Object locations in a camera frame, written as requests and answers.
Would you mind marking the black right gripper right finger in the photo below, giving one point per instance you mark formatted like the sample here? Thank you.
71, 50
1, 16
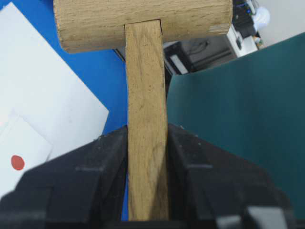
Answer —
210, 188

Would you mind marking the white foam board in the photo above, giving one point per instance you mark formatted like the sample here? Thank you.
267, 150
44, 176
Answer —
35, 79

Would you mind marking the green backdrop curtain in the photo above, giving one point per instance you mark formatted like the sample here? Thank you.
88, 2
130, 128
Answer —
254, 107

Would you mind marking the blue table cloth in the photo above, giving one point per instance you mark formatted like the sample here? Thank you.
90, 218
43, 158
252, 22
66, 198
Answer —
102, 72

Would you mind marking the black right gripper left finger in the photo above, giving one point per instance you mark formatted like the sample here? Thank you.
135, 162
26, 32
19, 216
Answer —
82, 189

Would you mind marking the wooden mallet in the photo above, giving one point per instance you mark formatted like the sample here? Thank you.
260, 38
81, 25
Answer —
141, 27

